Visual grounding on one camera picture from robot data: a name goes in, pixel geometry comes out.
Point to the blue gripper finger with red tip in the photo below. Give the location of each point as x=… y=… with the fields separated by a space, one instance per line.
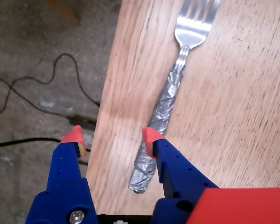
x=177 y=177
x=65 y=182

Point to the red wrist camera mount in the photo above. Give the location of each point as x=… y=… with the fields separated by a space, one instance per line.
x=242 y=207

